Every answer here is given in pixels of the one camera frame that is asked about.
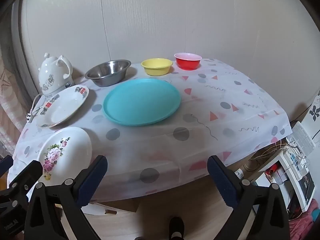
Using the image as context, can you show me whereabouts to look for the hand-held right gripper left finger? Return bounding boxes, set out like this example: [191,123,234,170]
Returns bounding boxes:
[24,155,108,240]

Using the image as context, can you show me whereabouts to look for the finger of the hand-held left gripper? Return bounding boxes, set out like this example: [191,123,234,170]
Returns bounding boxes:
[7,160,43,205]
[0,155,13,178]

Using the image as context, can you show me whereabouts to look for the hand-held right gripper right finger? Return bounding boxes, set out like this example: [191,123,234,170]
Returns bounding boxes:
[207,155,291,240]

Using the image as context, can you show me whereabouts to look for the white plate pink rose print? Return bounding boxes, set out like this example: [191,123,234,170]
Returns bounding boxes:
[37,127,93,183]

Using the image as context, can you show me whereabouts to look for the white plate floral red rim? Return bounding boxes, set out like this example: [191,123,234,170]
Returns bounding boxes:
[36,85,90,128]

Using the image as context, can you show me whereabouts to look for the teal plastic plate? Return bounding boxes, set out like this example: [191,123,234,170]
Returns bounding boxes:
[103,78,181,127]

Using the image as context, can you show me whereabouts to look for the stainless steel bowl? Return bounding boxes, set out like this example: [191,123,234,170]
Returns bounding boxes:
[84,59,132,87]

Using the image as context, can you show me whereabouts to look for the red plastic bowl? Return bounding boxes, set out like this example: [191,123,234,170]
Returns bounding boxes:
[174,52,202,71]

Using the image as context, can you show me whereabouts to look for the yellow plastic bowl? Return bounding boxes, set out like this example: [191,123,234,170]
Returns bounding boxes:
[141,58,173,76]

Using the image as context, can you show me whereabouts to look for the pink striped starfish blanket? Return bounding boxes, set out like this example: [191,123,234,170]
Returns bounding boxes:
[0,55,33,155]

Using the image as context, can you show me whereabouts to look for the white patterned tablecloth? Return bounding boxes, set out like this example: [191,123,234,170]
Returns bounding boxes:
[7,58,293,203]

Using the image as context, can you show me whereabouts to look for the person's black shoe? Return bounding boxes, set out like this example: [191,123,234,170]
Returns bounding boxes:
[169,216,185,240]

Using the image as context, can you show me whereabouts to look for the white electronic device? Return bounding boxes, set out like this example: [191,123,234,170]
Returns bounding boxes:
[250,150,317,213]

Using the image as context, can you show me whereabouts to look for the white vented device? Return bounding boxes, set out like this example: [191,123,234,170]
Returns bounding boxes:
[290,121,317,155]

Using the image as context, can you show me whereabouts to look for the pink cloth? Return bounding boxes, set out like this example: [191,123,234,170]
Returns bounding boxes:
[289,200,320,240]

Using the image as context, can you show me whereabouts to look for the white floral ceramic kettle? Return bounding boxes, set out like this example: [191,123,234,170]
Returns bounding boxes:
[38,52,73,97]

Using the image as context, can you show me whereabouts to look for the white panel dark flower print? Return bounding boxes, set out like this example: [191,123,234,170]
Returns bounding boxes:
[304,92,320,147]

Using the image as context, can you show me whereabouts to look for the tangled thin wires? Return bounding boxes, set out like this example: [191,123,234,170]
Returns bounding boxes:
[246,140,290,170]

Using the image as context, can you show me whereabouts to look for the white kettle power cord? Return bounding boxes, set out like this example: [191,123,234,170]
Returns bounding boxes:
[26,94,44,123]

